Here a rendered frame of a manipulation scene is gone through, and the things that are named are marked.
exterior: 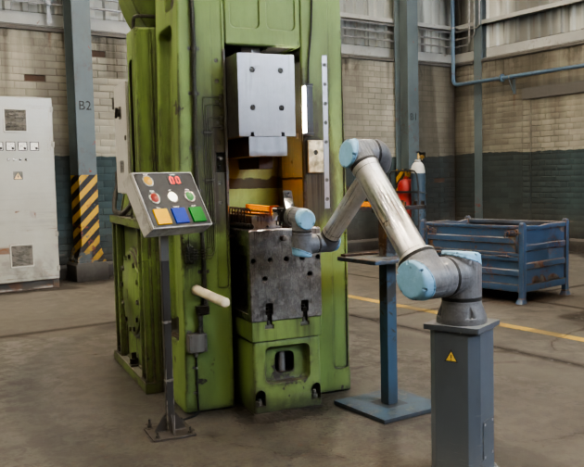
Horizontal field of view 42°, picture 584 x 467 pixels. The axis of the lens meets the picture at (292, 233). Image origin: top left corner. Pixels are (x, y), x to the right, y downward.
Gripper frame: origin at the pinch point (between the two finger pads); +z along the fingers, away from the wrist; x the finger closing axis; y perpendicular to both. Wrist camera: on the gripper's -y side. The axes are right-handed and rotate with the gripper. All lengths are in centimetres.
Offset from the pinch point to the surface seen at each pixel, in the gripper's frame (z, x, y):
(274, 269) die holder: -4.4, -2.4, 29.3
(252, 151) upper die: 4.4, -10.2, -27.6
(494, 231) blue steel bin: 210, 300, 47
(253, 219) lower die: 2.8, -10.6, 5.1
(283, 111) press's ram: 5.4, 6.4, -47.0
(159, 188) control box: -12, -60, -12
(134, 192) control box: -15, -72, -11
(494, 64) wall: 646, 638, -156
